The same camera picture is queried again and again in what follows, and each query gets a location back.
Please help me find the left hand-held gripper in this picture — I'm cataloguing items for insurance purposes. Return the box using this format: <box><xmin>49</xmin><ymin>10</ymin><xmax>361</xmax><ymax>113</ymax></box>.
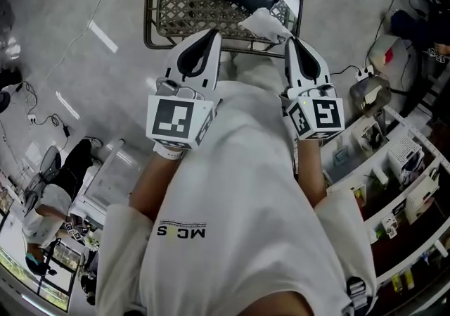
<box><xmin>146</xmin><ymin>28</ymin><xmax>223</xmax><ymax>151</ymax></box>

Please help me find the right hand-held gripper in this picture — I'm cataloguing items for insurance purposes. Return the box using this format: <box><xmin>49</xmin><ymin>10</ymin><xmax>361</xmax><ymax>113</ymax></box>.
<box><xmin>281</xmin><ymin>37</ymin><xmax>346</xmax><ymax>141</ymax></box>

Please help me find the white paper item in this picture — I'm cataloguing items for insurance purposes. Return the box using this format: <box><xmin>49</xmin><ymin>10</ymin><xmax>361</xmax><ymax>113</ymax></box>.
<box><xmin>238</xmin><ymin>7</ymin><xmax>293</xmax><ymax>43</ymax></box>

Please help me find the person's right forearm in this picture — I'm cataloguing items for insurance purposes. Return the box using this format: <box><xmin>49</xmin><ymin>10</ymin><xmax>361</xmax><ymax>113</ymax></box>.
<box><xmin>296</xmin><ymin>137</ymin><xmax>328</xmax><ymax>207</ymax></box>

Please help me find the person's left forearm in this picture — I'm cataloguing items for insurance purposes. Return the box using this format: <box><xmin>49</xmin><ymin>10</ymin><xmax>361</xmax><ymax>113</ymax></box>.
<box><xmin>129</xmin><ymin>149</ymin><xmax>184</xmax><ymax>221</ymax></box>

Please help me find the white perforated box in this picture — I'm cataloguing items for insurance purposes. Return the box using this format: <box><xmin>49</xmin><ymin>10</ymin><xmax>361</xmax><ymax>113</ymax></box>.
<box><xmin>386</xmin><ymin>134</ymin><xmax>424</xmax><ymax>179</ymax></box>

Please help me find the person's light trouser leg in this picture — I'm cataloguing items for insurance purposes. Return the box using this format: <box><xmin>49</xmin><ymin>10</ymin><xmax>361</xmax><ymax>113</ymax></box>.
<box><xmin>220</xmin><ymin>51</ymin><xmax>286</xmax><ymax>92</ymax></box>

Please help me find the brown lattice wicker table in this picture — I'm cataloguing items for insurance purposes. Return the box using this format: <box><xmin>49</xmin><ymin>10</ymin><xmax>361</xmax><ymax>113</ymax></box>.
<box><xmin>143</xmin><ymin>0</ymin><xmax>307</xmax><ymax>59</ymax></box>

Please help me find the white power strip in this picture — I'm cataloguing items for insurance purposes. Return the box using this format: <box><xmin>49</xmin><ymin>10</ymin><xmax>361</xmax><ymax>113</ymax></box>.
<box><xmin>354</xmin><ymin>65</ymin><xmax>376</xmax><ymax>82</ymax></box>

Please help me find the grey bag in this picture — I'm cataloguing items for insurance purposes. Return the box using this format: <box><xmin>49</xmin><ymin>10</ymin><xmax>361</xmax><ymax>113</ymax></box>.
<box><xmin>349</xmin><ymin>75</ymin><xmax>392</xmax><ymax>119</ymax></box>

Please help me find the white bag with pink patch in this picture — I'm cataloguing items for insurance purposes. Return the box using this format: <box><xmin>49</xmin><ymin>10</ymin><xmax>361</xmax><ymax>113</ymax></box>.
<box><xmin>368</xmin><ymin>33</ymin><xmax>418</xmax><ymax>75</ymax></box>

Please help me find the white wrist band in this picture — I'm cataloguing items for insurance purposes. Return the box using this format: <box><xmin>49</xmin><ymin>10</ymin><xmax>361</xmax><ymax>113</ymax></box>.
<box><xmin>153</xmin><ymin>141</ymin><xmax>186</xmax><ymax>161</ymax></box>

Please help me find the white shelf unit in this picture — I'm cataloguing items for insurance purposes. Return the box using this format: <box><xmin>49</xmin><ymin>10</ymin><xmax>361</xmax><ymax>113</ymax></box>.
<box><xmin>321</xmin><ymin>106</ymin><xmax>450</xmax><ymax>286</ymax></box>

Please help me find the person's white shirt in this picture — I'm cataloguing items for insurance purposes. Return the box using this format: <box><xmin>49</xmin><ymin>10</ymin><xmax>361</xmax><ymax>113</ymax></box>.
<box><xmin>94</xmin><ymin>78</ymin><xmax>379</xmax><ymax>316</ymax></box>

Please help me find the long black cable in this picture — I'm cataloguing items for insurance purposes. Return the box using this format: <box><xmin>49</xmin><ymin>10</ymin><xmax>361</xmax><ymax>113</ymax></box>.
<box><xmin>330</xmin><ymin>0</ymin><xmax>428</xmax><ymax>77</ymax></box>

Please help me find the long white floor cable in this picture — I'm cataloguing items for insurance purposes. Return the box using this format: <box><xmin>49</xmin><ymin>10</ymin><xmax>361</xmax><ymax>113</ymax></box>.
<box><xmin>44</xmin><ymin>0</ymin><xmax>114</xmax><ymax>84</ymax></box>

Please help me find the white frame table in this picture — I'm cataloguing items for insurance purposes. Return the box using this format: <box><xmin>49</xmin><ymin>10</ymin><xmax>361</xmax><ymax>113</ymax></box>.
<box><xmin>72</xmin><ymin>137</ymin><xmax>142</xmax><ymax>224</ymax></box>

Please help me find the black cable with adaptor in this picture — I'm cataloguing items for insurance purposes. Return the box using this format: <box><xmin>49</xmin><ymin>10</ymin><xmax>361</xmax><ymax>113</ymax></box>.
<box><xmin>9</xmin><ymin>80</ymin><xmax>72</xmax><ymax>140</ymax></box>

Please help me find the grey harness strap buckle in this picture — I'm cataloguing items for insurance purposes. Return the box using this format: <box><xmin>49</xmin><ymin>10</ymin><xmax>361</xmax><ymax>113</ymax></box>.
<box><xmin>345</xmin><ymin>276</ymin><xmax>369</xmax><ymax>312</ymax></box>

